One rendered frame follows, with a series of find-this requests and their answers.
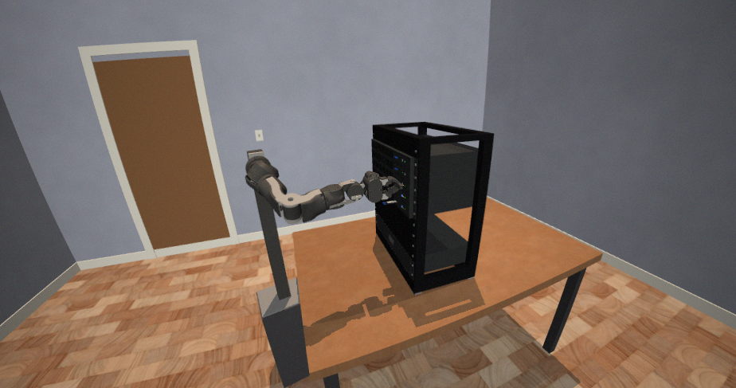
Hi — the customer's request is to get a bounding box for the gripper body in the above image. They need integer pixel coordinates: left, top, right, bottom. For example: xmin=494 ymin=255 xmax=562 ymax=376
xmin=359 ymin=170 xmax=382 ymax=203

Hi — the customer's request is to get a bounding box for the black server rack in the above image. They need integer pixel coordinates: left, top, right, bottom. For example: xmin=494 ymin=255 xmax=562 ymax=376
xmin=371 ymin=122 xmax=494 ymax=295

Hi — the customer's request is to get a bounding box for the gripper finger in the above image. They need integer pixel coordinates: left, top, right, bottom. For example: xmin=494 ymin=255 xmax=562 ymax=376
xmin=382 ymin=183 xmax=403 ymax=200
xmin=380 ymin=176 xmax=403 ymax=187

